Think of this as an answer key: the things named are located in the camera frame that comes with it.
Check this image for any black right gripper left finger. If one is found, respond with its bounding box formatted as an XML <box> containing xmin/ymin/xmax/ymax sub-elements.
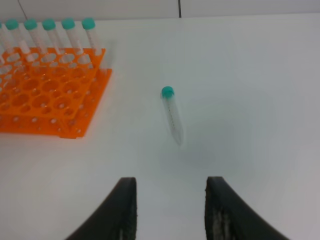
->
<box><xmin>68</xmin><ymin>177</ymin><xmax>137</xmax><ymax>240</ymax></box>

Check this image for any orange test tube rack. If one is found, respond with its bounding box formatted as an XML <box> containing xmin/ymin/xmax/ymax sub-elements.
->
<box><xmin>0</xmin><ymin>47</ymin><xmax>112</xmax><ymax>139</ymax></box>

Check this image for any teal capped test tube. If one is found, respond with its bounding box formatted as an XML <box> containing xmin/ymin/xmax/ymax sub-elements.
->
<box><xmin>161</xmin><ymin>86</ymin><xmax>184</xmax><ymax>146</ymax></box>

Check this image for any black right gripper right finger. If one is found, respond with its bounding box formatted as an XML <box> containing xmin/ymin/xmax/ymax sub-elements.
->
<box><xmin>204</xmin><ymin>176</ymin><xmax>287</xmax><ymax>240</ymax></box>

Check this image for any back row tube far right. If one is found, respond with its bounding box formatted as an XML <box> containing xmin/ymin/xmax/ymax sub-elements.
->
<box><xmin>81</xmin><ymin>17</ymin><xmax>102</xmax><ymax>56</ymax></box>

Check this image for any row tube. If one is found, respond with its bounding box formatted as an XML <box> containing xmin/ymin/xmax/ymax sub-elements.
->
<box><xmin>5</xmin><ymin>18</ymin><xmax>31</xmax><ymax>55</ymax></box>
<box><xmin>42</xmin><ymin>18</ymin><xmax>65</xmax><ymax>55</ymax></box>
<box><xmin>81</xmin><ymin>17</ymin><xmax>102</xmax><ymax>56</ymax></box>
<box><xmin>61</xmin><ymin>17</ymin><xmax>84</xmax><ymax>55</ymax></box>
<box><xmin>23</xmin><ymin>18</ymin><xmax>48</xmax><ymax>54</ymax></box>
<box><xmin>0</xmin><ymin>23</ymin><xmax>15</xmax><ymax>62</ymax></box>

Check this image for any back row tube far left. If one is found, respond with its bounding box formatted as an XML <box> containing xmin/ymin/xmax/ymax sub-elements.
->
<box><xmin>0</xmin><ymin>23</ymin><xmax>15</xmax><ymax>62</ymax></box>

